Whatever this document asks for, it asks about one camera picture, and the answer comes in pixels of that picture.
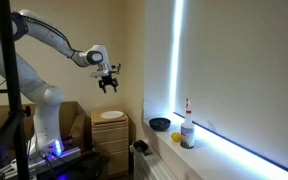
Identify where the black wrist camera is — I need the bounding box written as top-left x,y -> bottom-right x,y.
108,62 -> 123,75

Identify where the white window sill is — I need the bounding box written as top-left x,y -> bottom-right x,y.
142,113 -> 288,180

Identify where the wooden pull out table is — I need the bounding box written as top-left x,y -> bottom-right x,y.
91,120 -> 130,130

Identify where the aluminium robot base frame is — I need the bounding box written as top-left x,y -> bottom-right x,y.
0,145 -> 82,180

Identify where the white radiator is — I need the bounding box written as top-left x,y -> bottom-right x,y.
132,146 -> 187,180

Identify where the yellow lemon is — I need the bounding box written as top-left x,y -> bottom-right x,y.
170,131 -> 182,143

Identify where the black radiator valve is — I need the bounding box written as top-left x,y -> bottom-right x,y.
131,139 -> 152,156

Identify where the clear spray bottle red nozzle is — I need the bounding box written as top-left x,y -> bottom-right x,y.
179,97 -> 196,150

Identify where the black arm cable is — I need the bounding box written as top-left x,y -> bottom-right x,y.
25,15 -> 83,60

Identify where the black tripod pole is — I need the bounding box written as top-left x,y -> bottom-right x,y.
0,0 -> 32,180

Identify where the light wooden drawer cabinet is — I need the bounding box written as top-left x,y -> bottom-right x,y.
90,106 -> 131,178

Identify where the wide white roller blind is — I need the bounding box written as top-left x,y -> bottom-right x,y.
174,0 -> 288,178

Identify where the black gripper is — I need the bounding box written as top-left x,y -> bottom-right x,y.
98,74 -> 120,94

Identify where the black bowl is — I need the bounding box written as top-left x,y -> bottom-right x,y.
148,116 -> 172,132

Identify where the narrow white roller blind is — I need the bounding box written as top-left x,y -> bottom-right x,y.
143,0 -> 176,118

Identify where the black perforated base board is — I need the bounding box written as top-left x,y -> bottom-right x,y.
55,151 -> 111,180

